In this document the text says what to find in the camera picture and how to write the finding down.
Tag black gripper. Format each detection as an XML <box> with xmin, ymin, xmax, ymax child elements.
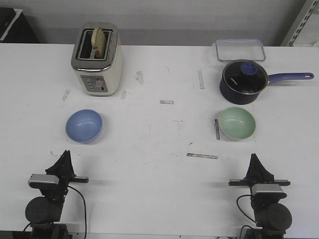
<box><xmin>228</xmin><ymin>153</ymin><xmax>290</xmax><ymax>199</ymax></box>
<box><xmin>40</xmin><ymin>150</ymin><xmax>89</xmax><ymax>199</ymax></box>

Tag blue bowl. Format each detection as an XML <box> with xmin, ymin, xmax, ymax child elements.
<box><xmin>65</xmin><ymin>109</ymin><xmax>103</xmax><ymax>144</ymax></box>

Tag green bowl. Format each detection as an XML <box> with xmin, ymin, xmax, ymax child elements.
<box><xmin>218</xmin><ymin>107</ymin><xmax>256</xmax><ymax>141</ymax></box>

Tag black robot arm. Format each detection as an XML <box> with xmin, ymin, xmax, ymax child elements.
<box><xmin>25</xmin><ymin>150</ymin><xmax>89</xmax><ymax>239</ymax></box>
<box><xmin>228</xmin><ymin>153</ymin><xmax>292</xmax><ymax>239</ymax></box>

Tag dark blue saucepan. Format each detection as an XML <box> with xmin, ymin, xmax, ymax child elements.
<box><xmin>219</xmin><ymin>72</ymin><xmax>315</xmax><ymax>105</ymax></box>

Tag glass lid with blue knob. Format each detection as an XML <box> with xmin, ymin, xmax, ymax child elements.
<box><xmin>222</xmin><ymin>60</ymin><xmax>268</xmax><ymax>95</ymax></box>

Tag cream and steel toaster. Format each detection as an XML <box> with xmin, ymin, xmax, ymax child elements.
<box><xmin>71</xmin><ymin>22</ymin><xmax>123</xmax><ymax>96</ymax></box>

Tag clear plastic food container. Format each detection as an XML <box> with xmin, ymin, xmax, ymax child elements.
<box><xmin>212</xmin><ymin>38</ymin><xmax>266</xmax><ymax>62</ymax></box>

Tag toast slice in toaster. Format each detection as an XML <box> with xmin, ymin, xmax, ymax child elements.
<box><xmin>91</xmin><ymin>27</ymin><xmax>106</xmax><ymax>59</ymax></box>

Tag black box in corner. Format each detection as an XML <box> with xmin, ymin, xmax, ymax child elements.
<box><xmin>0</xmin><ymin>7</ymin><xmax>40</xmax><ymax>43</ymax></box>

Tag white slotted shelf upright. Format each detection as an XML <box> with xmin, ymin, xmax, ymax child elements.
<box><xmin>280</xmin><ymin>0</ymin><xmax>319</xmax><ymax>47</ymax></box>

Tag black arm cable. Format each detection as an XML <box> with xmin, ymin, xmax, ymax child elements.
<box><xmin>67</xmin><ymin>185</ymin><xmax>87</xmax><ymax>239</ymax></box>
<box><xmin>236</xmin><ymin>195</ymin><xmax>257</xmax><ymax>225</ymax></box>

